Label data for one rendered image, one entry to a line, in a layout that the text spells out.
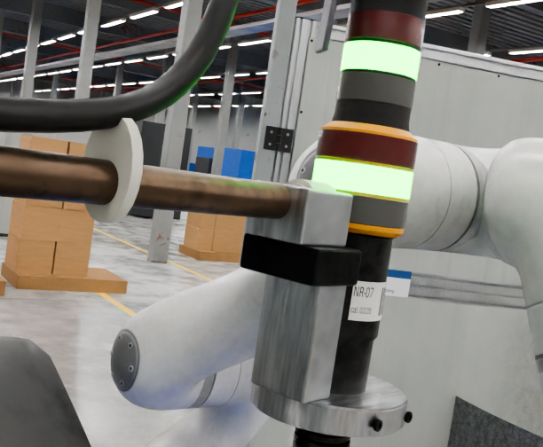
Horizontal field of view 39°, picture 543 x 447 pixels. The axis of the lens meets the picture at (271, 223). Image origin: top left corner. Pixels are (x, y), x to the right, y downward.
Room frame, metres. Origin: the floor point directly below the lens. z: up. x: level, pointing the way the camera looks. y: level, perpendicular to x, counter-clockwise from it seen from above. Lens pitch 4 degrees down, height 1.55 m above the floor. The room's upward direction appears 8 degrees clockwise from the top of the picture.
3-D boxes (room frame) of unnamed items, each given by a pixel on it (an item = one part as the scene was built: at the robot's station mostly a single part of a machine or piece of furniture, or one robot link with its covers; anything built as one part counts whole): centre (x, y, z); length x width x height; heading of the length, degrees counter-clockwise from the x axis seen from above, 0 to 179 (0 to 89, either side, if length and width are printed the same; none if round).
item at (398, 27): (0.34, -0.04, 1.61); 0.03 x 0.03 x 0.01
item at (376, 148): (0.34, -0.04, 1.56); 0.04 x 0.04 x 0.01
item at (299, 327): (0.33, -0.03, 1.49); 0.09 x 0.07 x 0.10; 139
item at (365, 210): (0.34, -0.04, 1.54); 0.04 x 0.04 x 0.01
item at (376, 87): (0.34, -0.04, 1.59); 0.03 x 0.03 x 0.01
